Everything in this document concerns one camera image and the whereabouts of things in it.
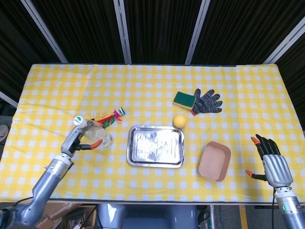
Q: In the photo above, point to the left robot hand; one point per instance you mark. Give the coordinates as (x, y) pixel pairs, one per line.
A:
(70, 142)

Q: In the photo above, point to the grey shoe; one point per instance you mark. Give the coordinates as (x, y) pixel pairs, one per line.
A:
(3, 133)

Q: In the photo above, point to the tan paper box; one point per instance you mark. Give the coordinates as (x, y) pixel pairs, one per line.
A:
(213, 162)

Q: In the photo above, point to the rectangular metal tray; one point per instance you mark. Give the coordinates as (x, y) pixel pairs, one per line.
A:
(156, 146)

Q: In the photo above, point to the white partition post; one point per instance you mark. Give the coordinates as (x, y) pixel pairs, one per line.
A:
(8, 99)
(45, 33)
(284, 40)
(122, 31)
(197, 31)

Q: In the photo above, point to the grey robot torso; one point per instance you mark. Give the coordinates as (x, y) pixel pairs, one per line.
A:
(147, 217)

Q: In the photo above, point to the grey knit work glove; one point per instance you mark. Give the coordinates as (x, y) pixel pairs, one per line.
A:
(206, 103)

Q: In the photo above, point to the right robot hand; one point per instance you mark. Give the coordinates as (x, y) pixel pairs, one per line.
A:
(277, 167)

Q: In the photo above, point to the yellow checkered tablecloth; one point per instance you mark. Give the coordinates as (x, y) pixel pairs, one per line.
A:
(147, 83)

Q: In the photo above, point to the transparent plastic water bottle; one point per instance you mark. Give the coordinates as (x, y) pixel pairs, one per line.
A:
(100, 136)

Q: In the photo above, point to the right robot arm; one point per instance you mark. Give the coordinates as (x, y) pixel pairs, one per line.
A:
(289, 207)

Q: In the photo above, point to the yellow ball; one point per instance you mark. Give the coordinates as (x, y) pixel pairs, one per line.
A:
(179, 121)

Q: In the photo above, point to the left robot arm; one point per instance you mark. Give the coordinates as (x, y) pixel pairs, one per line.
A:
(47, 181)

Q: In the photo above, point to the colourful feather shuttlecock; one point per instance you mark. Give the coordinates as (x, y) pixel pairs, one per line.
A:
(116, 114)

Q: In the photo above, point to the green and yellow sponge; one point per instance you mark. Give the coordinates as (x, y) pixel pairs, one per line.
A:
(184, 99)

